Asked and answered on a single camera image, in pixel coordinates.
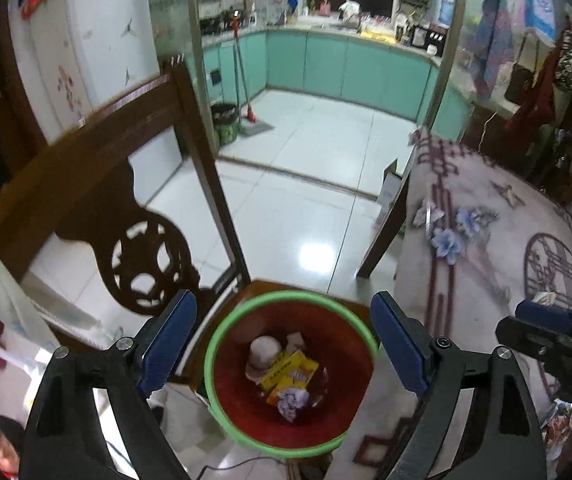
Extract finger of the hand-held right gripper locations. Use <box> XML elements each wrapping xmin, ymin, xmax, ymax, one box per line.
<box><xmin>495</xmin><ymin>300</ymin><xmax>572</xmax><ymax>361</ymax></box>

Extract crumpled white paper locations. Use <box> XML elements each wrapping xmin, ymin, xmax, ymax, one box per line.
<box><xmin>276</xmin><ymin>387</ymin><xmax>310</xmax><ymax>423</ymax></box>

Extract patterned floral tablecloth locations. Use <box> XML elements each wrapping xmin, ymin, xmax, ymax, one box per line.
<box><xmin>353</xmin><ymin>127</ymin><xmax>572</xmax><ymax>480</ymax></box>

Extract small cardboard box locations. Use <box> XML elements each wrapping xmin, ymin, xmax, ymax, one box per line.
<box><xmin>376</xmin><ymin>158</ymin><xmax>403</xmax><ymax>227</ymax></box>

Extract blue and red jacket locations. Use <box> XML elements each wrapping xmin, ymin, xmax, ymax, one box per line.
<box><xmin>471</xmin><ymin>0</ymin><xmax>517</xmax><ymax>97</ymax></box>

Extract dark wooden carved chair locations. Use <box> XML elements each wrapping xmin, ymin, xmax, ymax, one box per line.
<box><xmin>0</xmin><ymin>62</ymin><xmax>253</xmax><ymax>353</ymax></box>

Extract yellow cardboard box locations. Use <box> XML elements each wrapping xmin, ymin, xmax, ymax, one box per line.
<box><xmin>260</xmin><ymin>350</ymin><xmax>320</xmax><ymax>397</ymax></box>

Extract red bin with green rim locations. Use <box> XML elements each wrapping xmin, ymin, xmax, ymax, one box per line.
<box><xmin>204</xmin><ymin>290</ymin><xmax>380</xmax><ymax>458</ymax></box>

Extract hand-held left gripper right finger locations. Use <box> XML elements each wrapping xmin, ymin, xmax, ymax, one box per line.
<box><xmin>369</xmin><ymin>291</ymin><xmax>549</xmax><ymax>480</ymax></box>

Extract teal kitchen cabinets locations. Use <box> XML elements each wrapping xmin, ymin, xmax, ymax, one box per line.
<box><xmin>200</xmin><ymin>29</ymin><xmax>473</xmax><ymax>137</ymax></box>

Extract white refrigerator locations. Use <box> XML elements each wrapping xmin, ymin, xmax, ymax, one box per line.
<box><xmin>8</xmin><ymin>0</ymin><xmax>188</xmax><ymax>196</ymax></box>

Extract red mop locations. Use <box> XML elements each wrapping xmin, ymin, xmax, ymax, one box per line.
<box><xmin>232</xmin><ymin>10</ymin><xmax>276</xmax><ymax>137</ymax></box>

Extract black cable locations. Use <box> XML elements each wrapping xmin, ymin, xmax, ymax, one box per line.
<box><xmin>200</xmin><ymin>455</ymin><xmax>288</xmax><ymax>480</ymax></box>

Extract white strap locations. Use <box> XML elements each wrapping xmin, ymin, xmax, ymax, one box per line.
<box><xmin>0</xmin><ymin>225</ymin><xmax>63</xmax><ymax>353</ymax></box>

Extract red hanging garment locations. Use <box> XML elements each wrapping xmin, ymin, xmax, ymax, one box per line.
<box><xmin>508</xmin><ymin>35</ymin><xmax>568</xmax><ymax>127</ymax></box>

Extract dark wooden cabinet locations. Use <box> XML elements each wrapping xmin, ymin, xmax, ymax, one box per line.
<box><xmin>466</xmin><ymin>100</ymin><xmax>572</xmax><ymax>227</ymax></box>

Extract wooden table leg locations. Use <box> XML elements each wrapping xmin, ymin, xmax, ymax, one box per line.
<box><xmin>356</xmin><ymin>160</ymin><xmax>415</xmax><ymax>279</ymax></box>

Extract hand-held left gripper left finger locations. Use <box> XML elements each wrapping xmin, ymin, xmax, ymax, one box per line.
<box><xmin>18</xmin><ymin>289</ymin><xmax>199</xmax><ymax>480</ymax></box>

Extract black shoulder bag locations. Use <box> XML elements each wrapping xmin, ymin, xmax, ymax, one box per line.
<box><xmin>505</xmin><ymin>35</ymin><xmax>538</xmax><ymax>106</ymax></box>

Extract black bin with green bag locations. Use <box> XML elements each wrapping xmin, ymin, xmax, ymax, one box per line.
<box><xmin>210</xmin><ymin>102</ymin><xmax>241</xmax><ymax>147</ymax></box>

